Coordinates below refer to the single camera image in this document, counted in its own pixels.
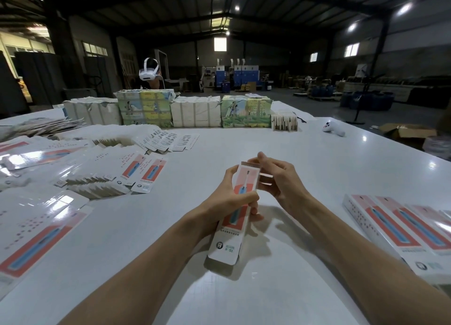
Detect person's right hand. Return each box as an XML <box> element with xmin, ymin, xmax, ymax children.
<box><xmin>248</xmin><ymin>151</ymin><xmax>316</xmax><ymax>220</ymax></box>

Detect blue machine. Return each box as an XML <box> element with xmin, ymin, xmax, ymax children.
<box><xmin>215</xmin><ymin>62</ymin><xmax>260</xmax><ymax>91</ymax></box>

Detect white headset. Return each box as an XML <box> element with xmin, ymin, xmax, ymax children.
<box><xmin>139</xmin><ymin>57</ymin><xmax>161</xmax><ymax>82</ymax></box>

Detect dark grey cabinet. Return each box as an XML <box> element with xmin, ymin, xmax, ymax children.
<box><xmin>16</xmin><ymin>51</ymin><xmax>64</xmax><ymax>105</ymax></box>

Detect person's left hand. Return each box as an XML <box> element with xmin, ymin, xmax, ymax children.
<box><xmin>190</xmin><ymin>165</ymin><xmax>263</xmax><ymax>238</ymax></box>

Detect white plastic bags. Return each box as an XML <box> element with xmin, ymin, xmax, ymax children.
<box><xmin>423</xmin><ymin>134</ymin><xmax>451</xmax><ymax>160</ymax></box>

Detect black floor stand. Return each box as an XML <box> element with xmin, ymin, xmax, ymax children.
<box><xmin>347</xmin><ymin>39</ymin><xmax>392</xmax><ymax>124</ymax></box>

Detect row of white cartons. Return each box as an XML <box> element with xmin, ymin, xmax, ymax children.
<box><xmin>171</xmin><ymin>96</ymin><xmax>223</xmax><ymax>128</ymax></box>
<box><xmin>62</xmin><ymin>97</ymin><xmax>122</xmax><ymax>126</ymax></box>

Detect grey crate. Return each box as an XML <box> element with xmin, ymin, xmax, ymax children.
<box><xmin>62</xmin><ymin>88</ymin><xmax>97</xmax><ymax>100</ymax></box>

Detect green printed carton bundle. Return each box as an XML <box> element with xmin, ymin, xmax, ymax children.
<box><xmin>221</xmin><ymin>93</ymin><xmax>273</xmax><ymax>128</ymax></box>

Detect pile of carton blanks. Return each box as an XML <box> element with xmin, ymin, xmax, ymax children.
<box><xmin>0</xmin><ymin>123</ymin><xmax>200</xmax><ymax>301</ymax></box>

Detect open cardboard box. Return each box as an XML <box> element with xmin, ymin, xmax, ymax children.
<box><xmin>379</xmin><ymin>123</ymin><xmax>438</xmax><ymax>149</ymax></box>

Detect person's left forearm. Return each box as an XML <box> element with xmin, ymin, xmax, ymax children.
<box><xmin>60</xmin><ymin>216</ymin><xmax>216</xmax><ymax>325</ymax></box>

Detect blue bins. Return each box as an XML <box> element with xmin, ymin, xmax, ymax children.
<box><xmin>340</xmin><ymin>91</ymin><xmax>396</xmax><ymax>111</ymax></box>

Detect green yellow carton bundle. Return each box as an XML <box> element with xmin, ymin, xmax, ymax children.
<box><xmin>114</xmin><ymin>89</ymin><xmax>176</xmax><ymax>128</ymax></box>

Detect small beige card stack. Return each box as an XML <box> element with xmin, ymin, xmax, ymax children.
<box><xmin>271</xmin><ymin>112</ymin><xmax>299</xmax><ymax>132</ymax></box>

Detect pile of grey flat sheets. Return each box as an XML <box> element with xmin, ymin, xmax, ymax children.
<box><xmin>0</xmin><ymin>117</ymin><xmax>86</xmax><ymax>142</ymax></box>

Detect toothbrush carton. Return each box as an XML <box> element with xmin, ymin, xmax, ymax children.
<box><xmin>208</xmin><ymin>161</ymin><xmax>262</xmax><ymax>266</ymax></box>

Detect person's right forearm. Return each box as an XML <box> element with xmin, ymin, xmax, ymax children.
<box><xmin>296</xmin><ymin>198</ymin><xmax>451</xmax><ymax>325</ymax></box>

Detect small white object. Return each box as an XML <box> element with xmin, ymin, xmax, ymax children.
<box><xmin>323</xmin><ymin>119</ymin><xmax>346</xmax><ymax>138</ymax></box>

